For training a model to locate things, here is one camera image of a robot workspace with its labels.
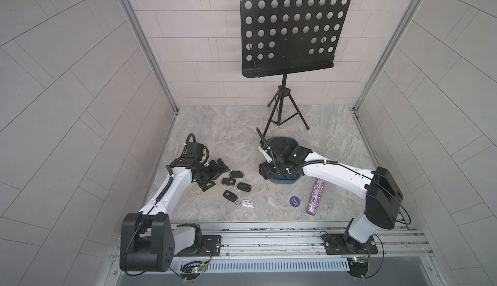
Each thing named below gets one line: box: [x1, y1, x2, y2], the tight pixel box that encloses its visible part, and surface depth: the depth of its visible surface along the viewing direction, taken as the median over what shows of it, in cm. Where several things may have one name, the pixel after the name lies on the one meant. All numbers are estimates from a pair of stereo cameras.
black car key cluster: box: [229, 169, 246, 178], surface depth 91 cm
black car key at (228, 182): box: [221, 177, 237, 186], surface depth 88 cm
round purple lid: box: [289, 195, 301, 208], surface depth 84 cm
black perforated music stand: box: [240, 0, 351, 138], surface depth 68 cm
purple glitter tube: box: [306, 177, 326, 216], surface depth 81 cm
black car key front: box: [222, 189, 238, 203], surface depth 84 cm
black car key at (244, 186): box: [236, 181, 252, 193], surface depth 86 cm
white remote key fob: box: [240, 199, 255, 208], surface depth 82 cm
